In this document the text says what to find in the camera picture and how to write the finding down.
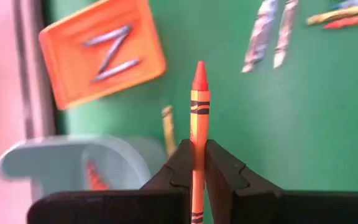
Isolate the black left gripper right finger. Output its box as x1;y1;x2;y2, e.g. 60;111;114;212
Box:
205;139;358;224

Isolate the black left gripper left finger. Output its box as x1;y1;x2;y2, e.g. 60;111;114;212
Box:
26;139;194;224

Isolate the orange crayon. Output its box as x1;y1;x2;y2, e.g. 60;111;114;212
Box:
190;60;211;224

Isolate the yellow crayon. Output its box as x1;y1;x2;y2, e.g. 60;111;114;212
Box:
161;105;178;158

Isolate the teal plastic bin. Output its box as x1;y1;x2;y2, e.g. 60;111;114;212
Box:
0;133;167;203

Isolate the orange mesh basket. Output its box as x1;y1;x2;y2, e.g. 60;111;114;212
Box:
38;0;167;111

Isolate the red crayon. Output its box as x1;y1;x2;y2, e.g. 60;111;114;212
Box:
322;11;358;30

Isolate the yellow-green crayon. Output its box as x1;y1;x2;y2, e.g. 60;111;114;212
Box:
305;1;358;27

